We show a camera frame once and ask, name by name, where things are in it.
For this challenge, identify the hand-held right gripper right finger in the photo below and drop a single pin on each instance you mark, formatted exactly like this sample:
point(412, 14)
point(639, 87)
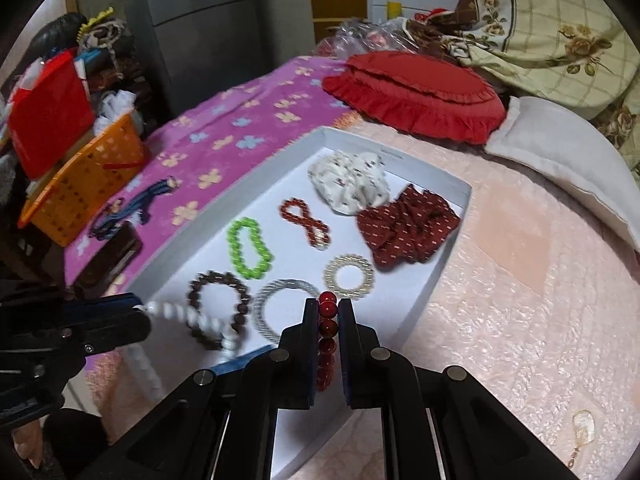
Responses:
point(345, 355)

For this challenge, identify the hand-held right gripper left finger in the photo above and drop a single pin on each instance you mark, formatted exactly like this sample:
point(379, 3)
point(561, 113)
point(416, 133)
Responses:
point(311, 355)

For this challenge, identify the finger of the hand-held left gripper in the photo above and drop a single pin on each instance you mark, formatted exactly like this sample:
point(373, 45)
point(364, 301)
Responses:
point(110, 302)
point(115, 332)

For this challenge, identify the white shallow box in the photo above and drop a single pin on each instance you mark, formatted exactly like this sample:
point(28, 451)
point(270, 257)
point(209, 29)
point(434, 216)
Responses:
point(300, 265)

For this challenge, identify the person's left hand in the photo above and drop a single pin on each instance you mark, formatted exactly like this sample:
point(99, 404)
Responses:
point(27, 447)

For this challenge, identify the dark brown wallet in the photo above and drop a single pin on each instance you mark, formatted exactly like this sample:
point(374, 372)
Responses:
point(110, 255)

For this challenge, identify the orange plastic basket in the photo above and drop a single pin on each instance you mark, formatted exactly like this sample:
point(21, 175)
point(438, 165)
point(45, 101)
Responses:
point(85, 180)

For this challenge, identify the red patterned scrunchie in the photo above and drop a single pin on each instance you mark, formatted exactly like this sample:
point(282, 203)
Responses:
point(405, 230)

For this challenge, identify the white patterned scrunchie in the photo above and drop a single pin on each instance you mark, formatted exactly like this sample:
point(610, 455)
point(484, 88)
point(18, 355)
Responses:
point(350, 180)

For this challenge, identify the peach quilted bedspread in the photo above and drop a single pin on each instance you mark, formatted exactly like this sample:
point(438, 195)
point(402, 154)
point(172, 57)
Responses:
point(525, 310)

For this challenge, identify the pink floral bed sheet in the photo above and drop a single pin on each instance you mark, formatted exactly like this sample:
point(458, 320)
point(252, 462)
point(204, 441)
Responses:
point(225, 125)

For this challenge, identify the small red ruffled pillow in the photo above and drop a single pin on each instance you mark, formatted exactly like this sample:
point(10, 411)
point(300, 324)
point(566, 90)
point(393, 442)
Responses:
point(415, 90)

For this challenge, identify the white pillow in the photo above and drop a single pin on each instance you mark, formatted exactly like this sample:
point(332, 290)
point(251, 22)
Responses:
point(565, 160)

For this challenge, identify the grey refrigerator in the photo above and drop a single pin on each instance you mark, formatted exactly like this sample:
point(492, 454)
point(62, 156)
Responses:
point(215, 25)

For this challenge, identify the clear plastic bag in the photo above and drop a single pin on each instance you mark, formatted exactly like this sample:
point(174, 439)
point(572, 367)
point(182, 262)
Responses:
point(370, 35)

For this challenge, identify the yellow bottle cap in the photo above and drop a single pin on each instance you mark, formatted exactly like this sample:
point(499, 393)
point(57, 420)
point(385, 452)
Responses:
point(394, 10)

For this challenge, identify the floral beige quilt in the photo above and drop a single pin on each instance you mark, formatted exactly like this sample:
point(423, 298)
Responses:
point(550, 20)

